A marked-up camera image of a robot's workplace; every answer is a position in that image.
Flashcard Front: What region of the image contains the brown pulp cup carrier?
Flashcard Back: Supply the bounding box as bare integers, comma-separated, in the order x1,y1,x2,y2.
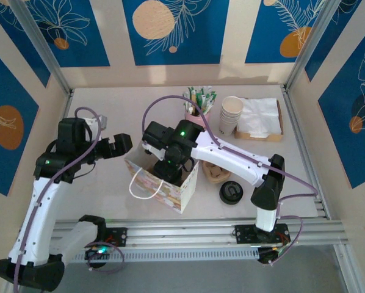
201,161,232,185

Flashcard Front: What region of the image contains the white patterned paper bag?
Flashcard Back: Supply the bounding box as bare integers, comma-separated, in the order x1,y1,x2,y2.
123,151,200,215

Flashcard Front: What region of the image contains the pink holder cup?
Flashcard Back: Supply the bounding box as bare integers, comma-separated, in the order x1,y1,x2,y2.
184,109,211,126

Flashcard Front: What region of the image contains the brown wooden napkin tray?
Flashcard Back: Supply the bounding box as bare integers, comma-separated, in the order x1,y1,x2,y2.
233,97,286,143

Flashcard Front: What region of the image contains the black plastic cup lid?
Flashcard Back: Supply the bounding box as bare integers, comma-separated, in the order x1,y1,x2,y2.
219,180,244,204

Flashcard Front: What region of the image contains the white napkin stack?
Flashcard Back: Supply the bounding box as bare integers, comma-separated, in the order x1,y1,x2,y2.
237,121,284,137

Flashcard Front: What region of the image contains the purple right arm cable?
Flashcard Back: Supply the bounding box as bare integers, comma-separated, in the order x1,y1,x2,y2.
141,95,320,267

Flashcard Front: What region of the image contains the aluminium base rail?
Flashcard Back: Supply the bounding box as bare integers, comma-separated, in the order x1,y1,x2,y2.
51,217,345,250

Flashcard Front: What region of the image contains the aluminium frame post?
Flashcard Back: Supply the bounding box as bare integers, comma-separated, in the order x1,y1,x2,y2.
283,0,347,92
9,0,73,96

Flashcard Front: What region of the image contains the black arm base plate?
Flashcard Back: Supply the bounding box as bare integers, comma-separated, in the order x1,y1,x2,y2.
104,227,129,247
233,224,292,245

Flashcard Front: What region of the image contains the controller board with wires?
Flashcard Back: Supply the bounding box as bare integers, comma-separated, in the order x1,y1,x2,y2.
257,244,290,266
84,243,114,261

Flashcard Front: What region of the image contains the grey slotted cable duct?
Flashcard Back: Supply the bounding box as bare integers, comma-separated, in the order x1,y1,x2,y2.
69,247,261,264

